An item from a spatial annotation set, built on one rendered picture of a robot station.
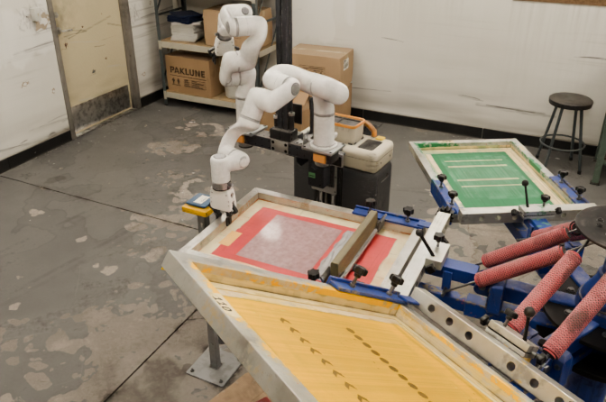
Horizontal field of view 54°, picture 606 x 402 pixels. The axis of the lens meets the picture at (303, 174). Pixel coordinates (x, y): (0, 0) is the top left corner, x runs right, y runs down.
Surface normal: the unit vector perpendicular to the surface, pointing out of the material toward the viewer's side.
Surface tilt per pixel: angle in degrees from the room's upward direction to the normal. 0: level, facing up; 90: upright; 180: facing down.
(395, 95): 90
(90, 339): 0
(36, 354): 0
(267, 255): 0
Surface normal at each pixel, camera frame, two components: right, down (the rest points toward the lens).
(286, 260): 0.00, -0.90
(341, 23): -0.43, 0.40
